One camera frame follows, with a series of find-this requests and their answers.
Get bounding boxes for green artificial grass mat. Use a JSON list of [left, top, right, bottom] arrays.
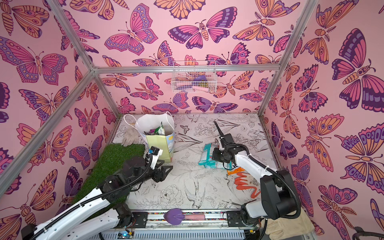
[[72, 144, 145, 205]]

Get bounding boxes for teal mint candy bag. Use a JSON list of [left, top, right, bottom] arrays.
[[198, 143, 224, 169]]

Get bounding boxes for grey work glove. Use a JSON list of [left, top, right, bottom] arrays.
[[122, 125, 139, 147]]

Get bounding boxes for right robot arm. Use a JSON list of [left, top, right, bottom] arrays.
[[212, 122, 302, 226]]

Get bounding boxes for beige leather glove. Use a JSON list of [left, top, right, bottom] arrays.
[[266, 209, 315, 240]]

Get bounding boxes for green rainbow snack bag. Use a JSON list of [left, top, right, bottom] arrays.
[[155, 123, 166, 136]]

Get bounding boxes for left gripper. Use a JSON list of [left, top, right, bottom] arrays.
[[126, 159, 173, 191]]

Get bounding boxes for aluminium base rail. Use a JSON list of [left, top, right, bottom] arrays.
[[59, 209, 265, 240]]

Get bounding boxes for white wire basket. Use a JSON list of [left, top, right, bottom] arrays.
[[170, 60, 218, 94]]

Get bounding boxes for purple trowel pink handle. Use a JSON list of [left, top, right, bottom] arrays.
[[164, 209, 206, 226]]

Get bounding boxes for red coated garden glove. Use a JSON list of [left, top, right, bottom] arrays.
[[235, 172, 261, 199]]

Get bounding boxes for white paper bag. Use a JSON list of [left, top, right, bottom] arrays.
[[123, 112, 175, 163]]

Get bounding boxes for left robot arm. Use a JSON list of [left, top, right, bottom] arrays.
[[22, 147, 173, 240]]

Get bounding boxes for orange Fox's fruits bag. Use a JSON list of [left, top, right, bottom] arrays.
[[227, 167, 245, 176]]

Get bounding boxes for purple tool in basket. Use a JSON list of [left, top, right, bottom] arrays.
[[193, 75, 207, 83]]

